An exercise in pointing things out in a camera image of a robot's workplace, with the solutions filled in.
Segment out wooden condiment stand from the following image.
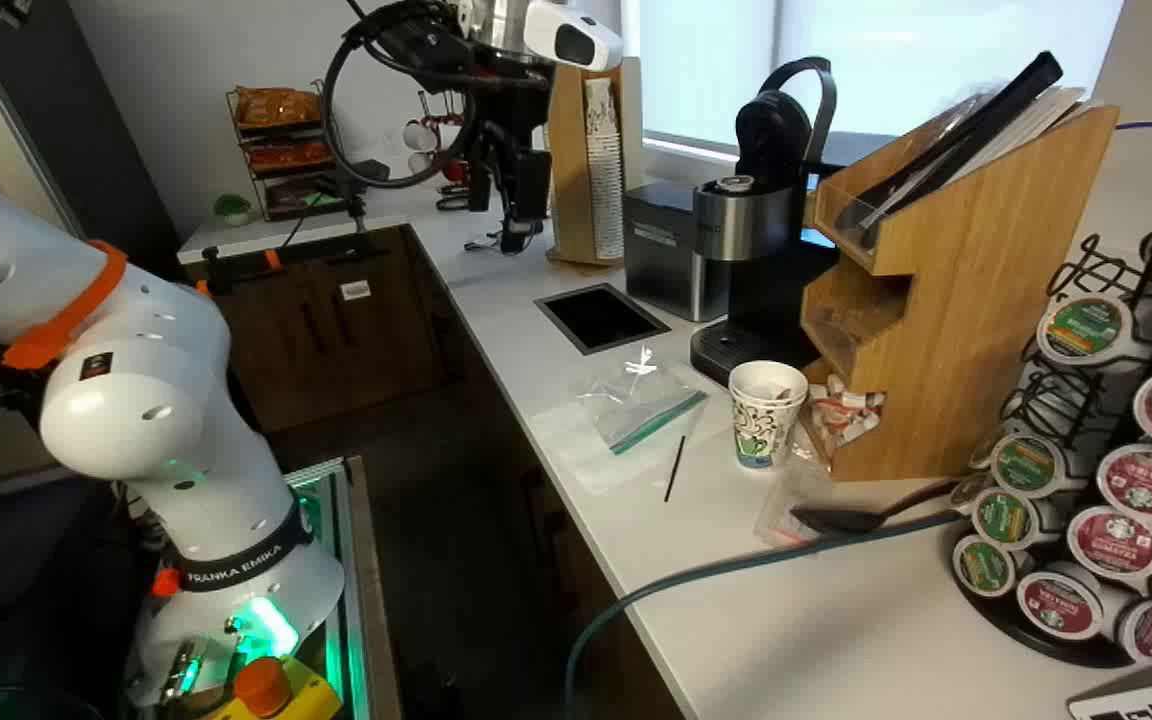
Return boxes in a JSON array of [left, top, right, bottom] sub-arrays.
[[796, 93, 1124, 486]]

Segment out small green object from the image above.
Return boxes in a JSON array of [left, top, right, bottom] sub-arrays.
[[209, 193, 259, 229]]

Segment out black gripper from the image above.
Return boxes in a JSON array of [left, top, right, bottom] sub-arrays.
[[486, 113, 555, 262]]

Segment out stainless steel bin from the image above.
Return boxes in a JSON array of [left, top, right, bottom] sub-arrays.
[[621, 178, 727, 329]]

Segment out snack shelf rack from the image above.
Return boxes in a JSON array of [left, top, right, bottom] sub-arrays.
[[228, 84, 350, 223]]

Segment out clear plastic bag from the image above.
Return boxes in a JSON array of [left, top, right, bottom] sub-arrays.
[[561, 350, 712, 465]]

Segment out small clear plastic wrapper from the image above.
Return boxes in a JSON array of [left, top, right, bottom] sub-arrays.
[[747, 458, 835, 551]]

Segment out mug rack with mugs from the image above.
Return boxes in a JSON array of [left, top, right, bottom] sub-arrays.
[[399, 93, 489, 215]]

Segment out yellow emergency stop button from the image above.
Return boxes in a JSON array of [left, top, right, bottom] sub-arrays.
[[209, 656, 346, 720]]

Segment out green lid coffee pod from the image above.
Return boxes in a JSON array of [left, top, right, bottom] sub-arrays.
[[1035, 291, 1134, 372], [947, 534, 1019, 600], [989, 432, 1073, 501], [970, 486, 1050, 551]]

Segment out black white patterned mat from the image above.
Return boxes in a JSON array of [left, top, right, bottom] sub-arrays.
[[1063, 669, 1152, 720]]

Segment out black wire pod carousel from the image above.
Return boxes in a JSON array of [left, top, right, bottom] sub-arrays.
[[947, 215, 1152, 672]]

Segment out black ladle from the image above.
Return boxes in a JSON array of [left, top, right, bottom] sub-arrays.
[[790, 477, 970, 539]]

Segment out stack of paper cups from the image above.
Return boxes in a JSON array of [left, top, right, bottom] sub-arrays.
[[586, 73, 623, 257]]

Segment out black pod coffee machine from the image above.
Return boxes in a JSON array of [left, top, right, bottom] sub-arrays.
[[687, 51, 860, 392]]

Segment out thin dark stir stick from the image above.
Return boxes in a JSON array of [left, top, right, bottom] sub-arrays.
[[660, 432, 693, 507]]

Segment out dark wooden cabinet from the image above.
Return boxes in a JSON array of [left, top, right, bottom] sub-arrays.
[[191, 223, 468, 437]]

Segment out long dark power cable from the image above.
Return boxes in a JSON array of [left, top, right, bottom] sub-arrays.
[[555, 512, 959, 720]]

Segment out printed paper cup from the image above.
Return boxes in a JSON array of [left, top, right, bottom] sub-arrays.
[[726, 355, 812, 477]]

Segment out black tongs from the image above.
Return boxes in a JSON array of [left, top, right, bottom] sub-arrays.
[[835, 50, 1069, 254]]

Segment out creamer cups pile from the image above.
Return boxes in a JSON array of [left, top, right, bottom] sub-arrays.
[[802, 372, 892, 452]]

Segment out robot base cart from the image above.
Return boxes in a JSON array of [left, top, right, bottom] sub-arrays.
[[271, 452, 407, 720]]

